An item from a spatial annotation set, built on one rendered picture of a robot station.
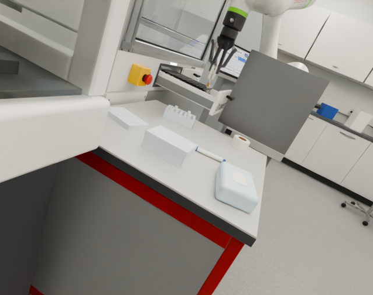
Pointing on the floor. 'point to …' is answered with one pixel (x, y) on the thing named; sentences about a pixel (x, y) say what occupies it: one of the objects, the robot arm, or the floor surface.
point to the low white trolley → (144, 215)
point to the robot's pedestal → (261, 148)
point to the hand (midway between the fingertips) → (213, 72)
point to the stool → (368, 210)
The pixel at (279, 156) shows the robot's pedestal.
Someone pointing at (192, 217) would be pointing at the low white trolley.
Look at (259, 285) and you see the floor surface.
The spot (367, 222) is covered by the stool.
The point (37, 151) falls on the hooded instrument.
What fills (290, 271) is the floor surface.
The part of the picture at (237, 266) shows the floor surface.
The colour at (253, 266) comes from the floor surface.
